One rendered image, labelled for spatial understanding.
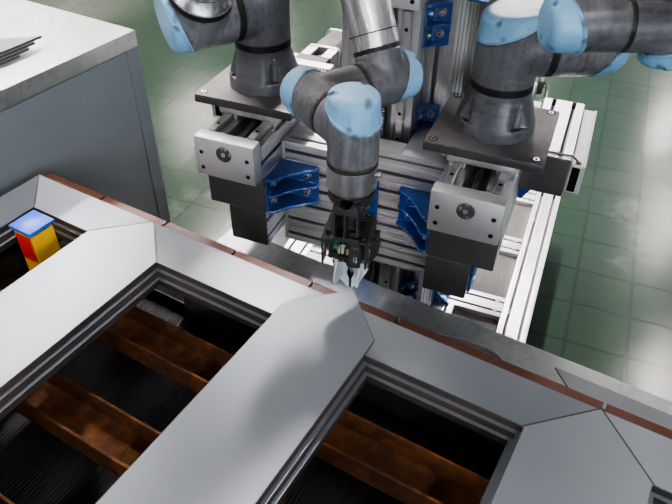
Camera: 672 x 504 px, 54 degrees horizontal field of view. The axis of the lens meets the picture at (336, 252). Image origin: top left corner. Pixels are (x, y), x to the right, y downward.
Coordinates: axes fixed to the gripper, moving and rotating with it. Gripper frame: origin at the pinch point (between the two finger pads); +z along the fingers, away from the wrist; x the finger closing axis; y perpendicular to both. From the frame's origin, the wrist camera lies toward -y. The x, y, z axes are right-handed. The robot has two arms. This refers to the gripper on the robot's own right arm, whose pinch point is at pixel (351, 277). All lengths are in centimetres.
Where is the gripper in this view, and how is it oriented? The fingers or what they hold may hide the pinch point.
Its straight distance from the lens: 111.8
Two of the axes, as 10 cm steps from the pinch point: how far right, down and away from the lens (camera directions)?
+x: 9.8, 1.5, -1.6
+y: -2.2, 6.3, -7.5
